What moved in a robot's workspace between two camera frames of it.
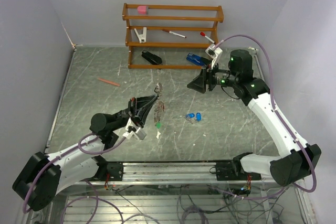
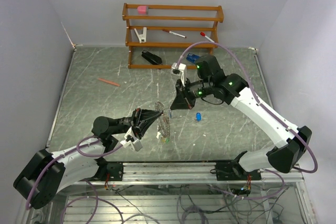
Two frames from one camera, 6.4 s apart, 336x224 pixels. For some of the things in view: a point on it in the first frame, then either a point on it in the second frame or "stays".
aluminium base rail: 201,173 stays
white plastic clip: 143,36 stays
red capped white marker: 202,34 stays
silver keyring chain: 159,106 → 164,123
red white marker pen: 174,33 stays
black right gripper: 199,83 → 183,100
